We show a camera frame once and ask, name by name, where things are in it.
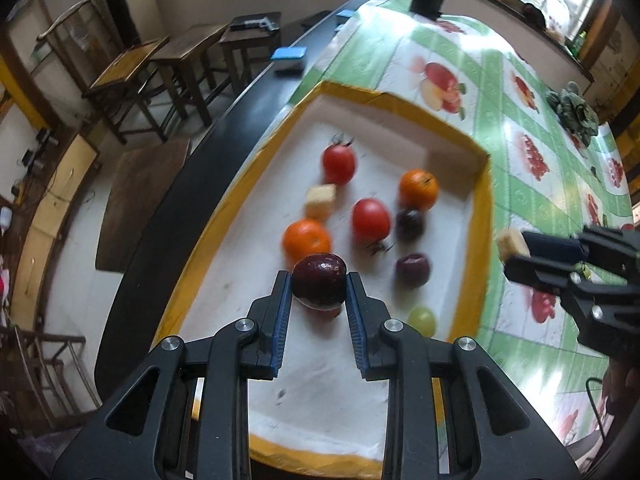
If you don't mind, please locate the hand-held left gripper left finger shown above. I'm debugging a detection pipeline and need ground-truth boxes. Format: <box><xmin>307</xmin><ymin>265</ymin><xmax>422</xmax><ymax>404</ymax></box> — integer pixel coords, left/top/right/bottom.
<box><xmin>52</xmin><ymin>270</ymin><xmax>293</xmax><ymax>480</ymax></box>

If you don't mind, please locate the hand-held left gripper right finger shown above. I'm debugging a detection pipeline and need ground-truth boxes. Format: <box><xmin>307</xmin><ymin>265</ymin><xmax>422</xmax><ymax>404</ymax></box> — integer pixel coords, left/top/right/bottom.
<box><xmin>346</xmin><ymin>271</ymin><xmax>581</xmax><ymax>480</ymax></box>

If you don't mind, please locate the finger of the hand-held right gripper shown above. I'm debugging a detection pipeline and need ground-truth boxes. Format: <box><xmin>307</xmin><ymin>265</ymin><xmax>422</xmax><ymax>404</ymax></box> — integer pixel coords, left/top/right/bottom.
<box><xmin>520</xmin><ymin>226</ymin><xmax>640</xmax><ymax>281</ymax></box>
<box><xmin>504</xmin><ymin>255</ymin><xmax>640</xmax><ymax>356</ymax></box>

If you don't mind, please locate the beige cake cube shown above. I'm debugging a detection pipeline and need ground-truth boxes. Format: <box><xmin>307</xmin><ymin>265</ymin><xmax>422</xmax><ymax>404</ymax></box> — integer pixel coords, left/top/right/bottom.
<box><xmin>305</xmin><ymin>184</ymin><xmax>337</xmax><ymax>221</ymax></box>
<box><xmin>497</xmin><ymin>228</ymin><xmax>530</xmax><ymax>261</ymax></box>

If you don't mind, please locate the dark purple plum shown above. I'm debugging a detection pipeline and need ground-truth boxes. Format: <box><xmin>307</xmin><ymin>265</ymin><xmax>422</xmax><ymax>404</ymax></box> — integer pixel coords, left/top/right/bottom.
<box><xmin>396</xmin><ymin>254</ymin><xmax>431</xmax><ymax>289</ymax></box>
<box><xmin>395</xmin><ymin>208</ymin><xmax>426</xmax><ymax>242</ymax></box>
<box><xmin>291</xmin><ymin>254</ymin><xmax>348</xmax><ymax>308</ymax></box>

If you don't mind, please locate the green grape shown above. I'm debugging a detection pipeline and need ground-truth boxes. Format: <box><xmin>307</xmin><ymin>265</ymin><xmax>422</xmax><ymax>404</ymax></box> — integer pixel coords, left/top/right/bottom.
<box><xmin>407</xmin><ymin>306</ymin><xmax>437</xmax><ymax>336</ymax></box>

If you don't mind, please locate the orange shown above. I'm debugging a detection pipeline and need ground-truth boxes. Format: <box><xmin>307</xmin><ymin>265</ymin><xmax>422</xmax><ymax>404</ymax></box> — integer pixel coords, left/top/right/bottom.
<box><xmin>398</xmin><ymin>169</ymin><xmax>440</xmax><ymax>211</ymax></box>
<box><xmin>282</xmin><ymin>219</ymin><xmax>332</xmax><ymax>267</ymax></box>

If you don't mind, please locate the red tomato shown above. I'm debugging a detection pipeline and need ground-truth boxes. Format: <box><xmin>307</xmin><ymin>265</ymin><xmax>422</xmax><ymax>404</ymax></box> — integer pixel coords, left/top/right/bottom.
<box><xmin>351</xmin><ymin>198</ymin><xmax>396</xmax><ymax>255</ymax></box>
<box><xmin>321</xmin><ymin>132</ymin><xmax>359</xmax><ymax>186</ymax></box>

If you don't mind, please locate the white box with yellow rim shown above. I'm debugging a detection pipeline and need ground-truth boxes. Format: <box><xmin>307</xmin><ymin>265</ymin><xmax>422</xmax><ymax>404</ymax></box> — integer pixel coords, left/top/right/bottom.
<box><xmin>150</xmin><ymin>79</ymin><xmax>495</xmax><ymax>467</ymax></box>

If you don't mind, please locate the dark green leafy vegetable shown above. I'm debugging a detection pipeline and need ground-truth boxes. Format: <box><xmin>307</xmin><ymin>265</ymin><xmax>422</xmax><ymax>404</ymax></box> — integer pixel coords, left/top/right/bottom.
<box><xmin>546</xmin><ymin>82</ymin><xmax>600</xmax><ymax>146</ymax></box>

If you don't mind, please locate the fruit-print green checked tablecloth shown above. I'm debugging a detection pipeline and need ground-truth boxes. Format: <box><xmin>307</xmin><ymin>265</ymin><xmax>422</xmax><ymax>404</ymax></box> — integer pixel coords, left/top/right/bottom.
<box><xmin>295</xmin><ymin>0</ymin><xmax>640</xmax><ymax>448</ymax></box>

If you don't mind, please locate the brown wooden board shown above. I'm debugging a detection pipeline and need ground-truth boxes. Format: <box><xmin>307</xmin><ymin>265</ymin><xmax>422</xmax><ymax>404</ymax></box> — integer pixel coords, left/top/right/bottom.
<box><xmin>95</xmin><ymin>139</ymin><xmax>193</xmax><ymax>273</ymax></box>

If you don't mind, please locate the white bag on sill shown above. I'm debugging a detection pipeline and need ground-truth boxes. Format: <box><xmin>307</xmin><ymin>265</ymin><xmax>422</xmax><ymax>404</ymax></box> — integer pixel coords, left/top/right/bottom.
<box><xmin>545</xmin><ymin>0</ymin><xmax>576</xmax><ymax>41</ymax></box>

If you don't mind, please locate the dark red object on sill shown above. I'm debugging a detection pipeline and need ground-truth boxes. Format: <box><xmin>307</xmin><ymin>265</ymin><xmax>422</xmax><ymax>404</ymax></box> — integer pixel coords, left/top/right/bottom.
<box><xmin>520</xmin><ymin>2</ymin><xmax>547</xmax><ymax>28</ymax></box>

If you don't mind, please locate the wooden chair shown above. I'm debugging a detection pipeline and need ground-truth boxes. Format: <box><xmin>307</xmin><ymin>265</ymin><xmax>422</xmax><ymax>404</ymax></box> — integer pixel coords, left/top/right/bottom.
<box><xmin>0</xmin><ymin>325</ymin><xmax>101</xmax><ymax>431</ymax></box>

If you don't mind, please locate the yellow wooden cabinet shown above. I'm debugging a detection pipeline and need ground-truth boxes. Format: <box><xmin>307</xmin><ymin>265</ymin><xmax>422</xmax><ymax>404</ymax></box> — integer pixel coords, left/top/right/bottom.
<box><xmin>10</xmin><ymin>132</ymin><xmax>101</xmax><ymax>321</ymax></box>

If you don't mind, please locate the blue flat box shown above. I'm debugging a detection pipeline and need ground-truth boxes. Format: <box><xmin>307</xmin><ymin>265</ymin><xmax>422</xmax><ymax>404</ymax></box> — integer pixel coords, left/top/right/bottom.
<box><xmin>271</xmin><ymin>46</ymin><xmax>308</xmax><ymax>72</ymax></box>

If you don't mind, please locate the dark wooden desk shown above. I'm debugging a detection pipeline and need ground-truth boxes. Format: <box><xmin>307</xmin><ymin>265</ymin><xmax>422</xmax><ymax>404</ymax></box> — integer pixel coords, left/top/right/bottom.
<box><xmin>150</xmin><ymin>22</ymin><xmax>231</xmax><ymax>126</ymax></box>
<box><xmin>219</xmin><ymin>11</ymin><xmax>283</xmax><ymax>93</ymax></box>

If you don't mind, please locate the grey device on desk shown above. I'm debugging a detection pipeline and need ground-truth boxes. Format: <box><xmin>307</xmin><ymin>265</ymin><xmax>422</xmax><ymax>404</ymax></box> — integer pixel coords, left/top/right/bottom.
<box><xmin>232</xmin><ymin>16</ymin><xmax>278</xmax><ymax>31</ymax></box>

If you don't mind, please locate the wooden desk with yellow top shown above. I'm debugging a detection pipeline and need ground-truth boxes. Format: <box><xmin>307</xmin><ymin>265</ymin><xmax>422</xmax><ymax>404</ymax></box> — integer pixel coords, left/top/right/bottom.
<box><xmin>82</xmin><ymin>35</ymin><xmax>173</xmax><ymax>146</ymax></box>

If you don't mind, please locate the black cable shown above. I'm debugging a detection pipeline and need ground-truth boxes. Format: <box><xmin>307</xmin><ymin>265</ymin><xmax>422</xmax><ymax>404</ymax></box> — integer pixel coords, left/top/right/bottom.
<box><xmin>586</xmin><ymin>377</ymin><xmax>613</xmax><ymax>431</ymax></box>

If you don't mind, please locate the wooden stick on wall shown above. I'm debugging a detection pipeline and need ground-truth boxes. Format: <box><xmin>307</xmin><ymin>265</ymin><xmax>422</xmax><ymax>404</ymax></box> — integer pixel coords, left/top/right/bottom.
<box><xmin>37</xmin><ymin>0</ymin><xmax>96</xmax><ymax>41</ymax></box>

